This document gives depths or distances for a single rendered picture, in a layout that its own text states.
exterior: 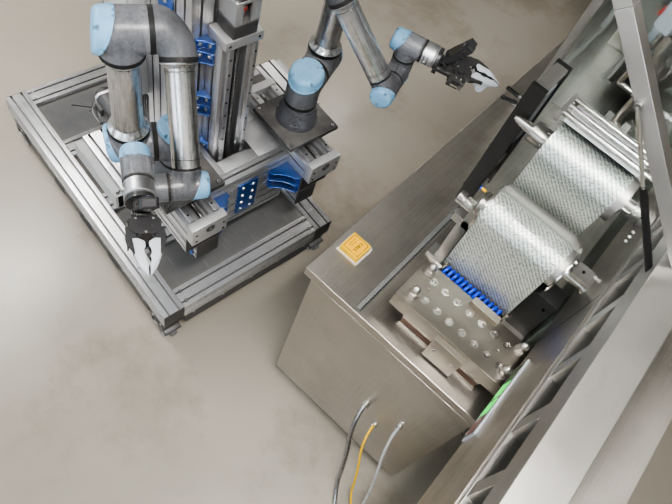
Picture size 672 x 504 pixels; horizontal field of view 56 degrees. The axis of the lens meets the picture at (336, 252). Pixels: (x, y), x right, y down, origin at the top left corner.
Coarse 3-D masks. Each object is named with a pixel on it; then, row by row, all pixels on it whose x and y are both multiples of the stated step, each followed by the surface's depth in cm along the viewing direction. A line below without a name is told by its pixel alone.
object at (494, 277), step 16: (464, 240) 174; (480, 240) 169; (448, 256) 182; (464, 256) 178; (480, 256) 173; (496, 256) 169; (464, 272) 182; (480, 272) 177; (496, 272) 173; (512, 272) 168; (480, 288) 181; (496, 288) 177; (512, 288) 172; (528, 288) 168; (496, 304) 181; (512, 304) 176
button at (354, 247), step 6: (354, 234) 195; (348, 240) 193; (354, 240) 194; (360, 240) 194; (342, 246) 192; (348, 246) 192; (354, 246) 193; (360, 246) 193; (366, 246) 194; (348, 252) 192; (354, 252) 192; (360, 252) 192; (366, 252) 194; (354, 258) 191; (360, 258) 193
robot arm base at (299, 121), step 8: (280, 104) 224; (288, 104) 217; (280, 112) 221; (288, 112) 219; (296, 112) 218; (304, 112) 218; (312, 112) 221; (280, 120) 222; (288, 120) 220; (296, 120) 221; (304, 120) 220; (312, 120) 223; (288, 128) 223; (296, 128) 222; (304, 128) 223; (312, 128) 226
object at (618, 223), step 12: (636, 192) 232; (624, 216) 209; (612, 228) 212; (600, 240) 215; (612, 240) 191; (600, 252) 193; (588, 264) 196; (564, 288) 201; (540, 324) 186; (528, 336) 188; (540, 336) 179
